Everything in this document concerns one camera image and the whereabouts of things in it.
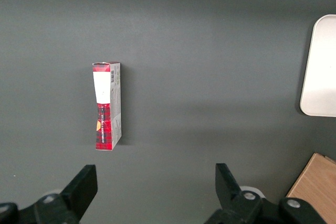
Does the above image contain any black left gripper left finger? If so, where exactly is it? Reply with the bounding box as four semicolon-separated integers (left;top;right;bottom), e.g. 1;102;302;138
0;164;99;224

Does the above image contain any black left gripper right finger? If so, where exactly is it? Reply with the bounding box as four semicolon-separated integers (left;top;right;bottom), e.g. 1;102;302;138
204;163;328;224

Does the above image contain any wooden drawer cabinet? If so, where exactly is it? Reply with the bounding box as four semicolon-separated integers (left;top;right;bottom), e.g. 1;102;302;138
285;152;336;224

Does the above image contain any red grey cardboard box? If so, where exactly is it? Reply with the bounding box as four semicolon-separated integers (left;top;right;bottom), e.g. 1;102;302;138
92;61;122;152

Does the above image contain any beige plastic tray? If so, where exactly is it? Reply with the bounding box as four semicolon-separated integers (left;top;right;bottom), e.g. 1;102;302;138
299;14;336;118

